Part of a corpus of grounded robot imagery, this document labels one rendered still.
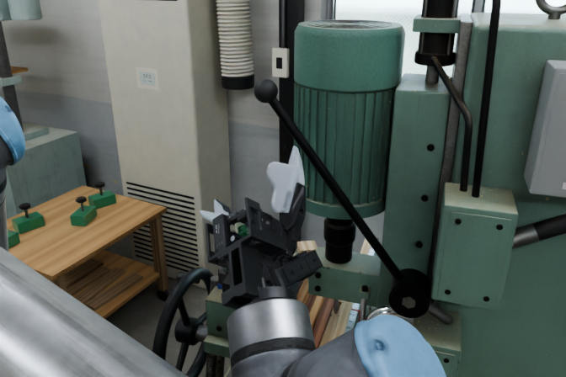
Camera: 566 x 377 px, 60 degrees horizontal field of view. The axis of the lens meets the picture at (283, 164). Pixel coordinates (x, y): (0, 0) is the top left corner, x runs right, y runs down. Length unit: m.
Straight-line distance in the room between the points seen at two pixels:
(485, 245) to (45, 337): 0.52
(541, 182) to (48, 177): 2.71
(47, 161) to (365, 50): 2.49
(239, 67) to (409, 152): 1.57
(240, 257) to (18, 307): 0.23
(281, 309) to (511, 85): 0.41
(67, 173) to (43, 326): 2.76
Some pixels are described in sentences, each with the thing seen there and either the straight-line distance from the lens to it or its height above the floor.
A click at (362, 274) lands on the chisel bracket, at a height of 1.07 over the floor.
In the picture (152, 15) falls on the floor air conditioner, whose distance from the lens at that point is 2.34.
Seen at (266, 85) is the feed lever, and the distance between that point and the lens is 0.70.
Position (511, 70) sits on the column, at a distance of 0.70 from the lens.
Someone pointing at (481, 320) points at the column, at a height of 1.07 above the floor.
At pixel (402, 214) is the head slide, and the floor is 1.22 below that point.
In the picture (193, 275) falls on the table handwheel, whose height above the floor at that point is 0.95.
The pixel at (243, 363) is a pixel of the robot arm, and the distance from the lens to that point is 0.51.
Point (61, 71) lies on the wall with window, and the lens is 3.32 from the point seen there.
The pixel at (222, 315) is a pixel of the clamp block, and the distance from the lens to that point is 1.05.
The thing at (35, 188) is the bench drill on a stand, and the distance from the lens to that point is 3.02.
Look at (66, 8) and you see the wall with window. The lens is 3.18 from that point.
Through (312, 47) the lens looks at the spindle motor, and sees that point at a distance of 0.75.
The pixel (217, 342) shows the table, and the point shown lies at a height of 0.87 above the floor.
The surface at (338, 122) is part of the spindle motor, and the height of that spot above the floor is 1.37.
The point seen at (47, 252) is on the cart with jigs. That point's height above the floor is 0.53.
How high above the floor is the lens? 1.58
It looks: 22 degrees down
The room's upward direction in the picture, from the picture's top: straight up
